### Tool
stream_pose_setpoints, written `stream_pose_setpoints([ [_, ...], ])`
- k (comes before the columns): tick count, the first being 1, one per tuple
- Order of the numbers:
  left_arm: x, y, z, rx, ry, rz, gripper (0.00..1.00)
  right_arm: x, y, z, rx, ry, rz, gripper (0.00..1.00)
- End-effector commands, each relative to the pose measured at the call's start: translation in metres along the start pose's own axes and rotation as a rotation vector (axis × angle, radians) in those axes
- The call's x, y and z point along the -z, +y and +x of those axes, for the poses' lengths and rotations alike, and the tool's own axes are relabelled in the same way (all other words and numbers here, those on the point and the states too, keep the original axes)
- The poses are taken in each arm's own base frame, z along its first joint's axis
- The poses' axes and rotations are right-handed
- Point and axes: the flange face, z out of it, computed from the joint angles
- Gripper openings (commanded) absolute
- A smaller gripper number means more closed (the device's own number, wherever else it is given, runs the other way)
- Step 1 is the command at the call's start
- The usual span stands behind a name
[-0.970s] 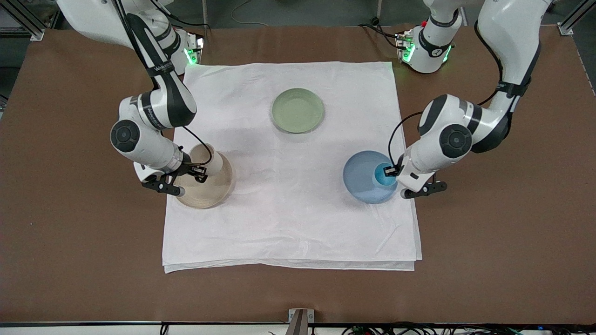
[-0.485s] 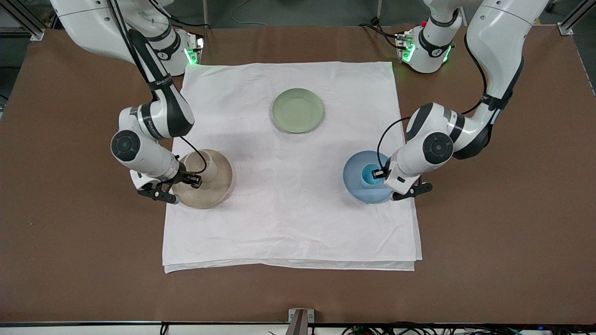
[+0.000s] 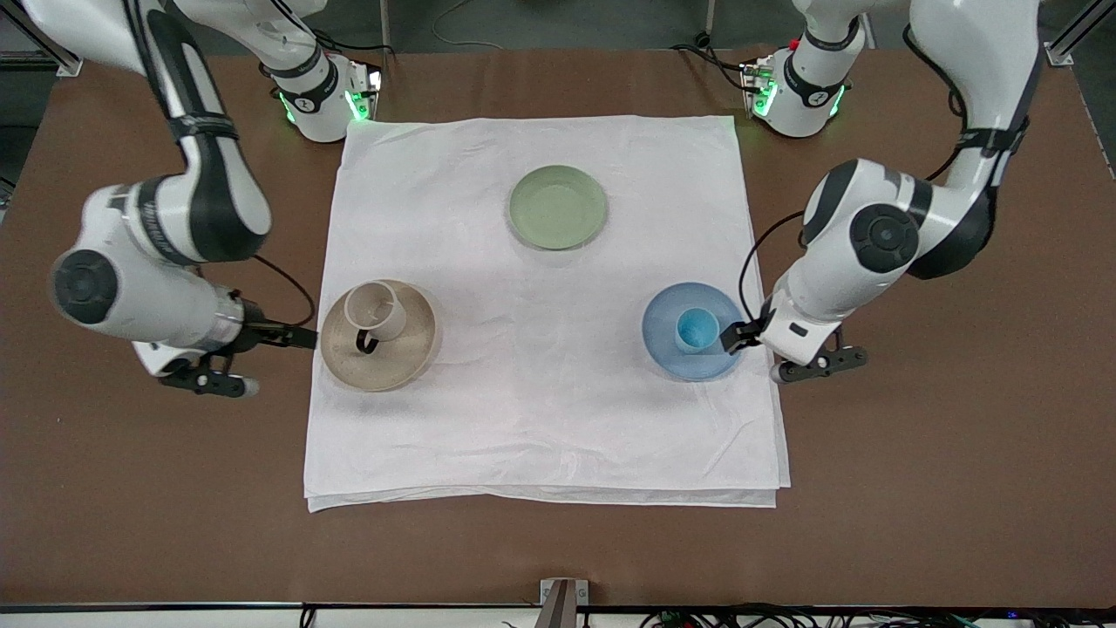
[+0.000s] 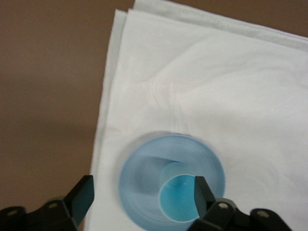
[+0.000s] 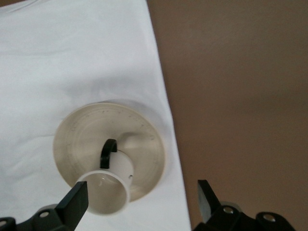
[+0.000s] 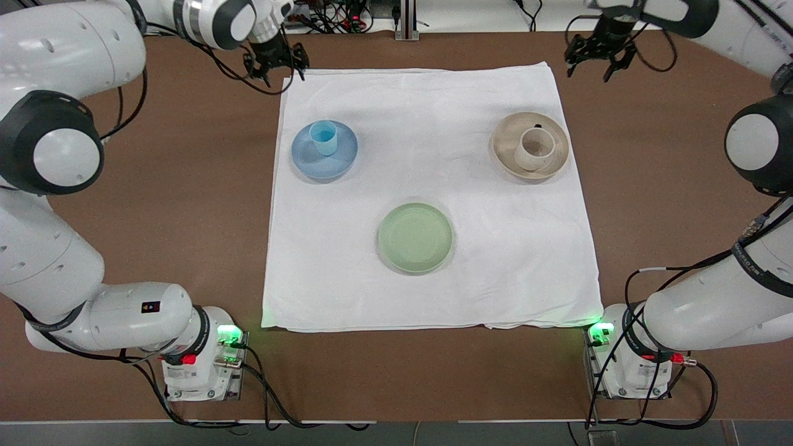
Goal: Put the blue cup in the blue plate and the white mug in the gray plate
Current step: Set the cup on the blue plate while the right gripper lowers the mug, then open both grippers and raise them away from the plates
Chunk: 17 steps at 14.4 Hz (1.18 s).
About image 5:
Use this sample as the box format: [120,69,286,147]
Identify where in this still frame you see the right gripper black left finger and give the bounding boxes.
[16,180,90,231]

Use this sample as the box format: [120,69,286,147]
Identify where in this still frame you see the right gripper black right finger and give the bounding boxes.
[192,179,244,231]

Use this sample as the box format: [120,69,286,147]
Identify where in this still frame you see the white mug with black handle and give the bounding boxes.
[76,139,134,215]

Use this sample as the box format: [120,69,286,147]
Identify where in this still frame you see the white cloth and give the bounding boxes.
[0,0,192,231]

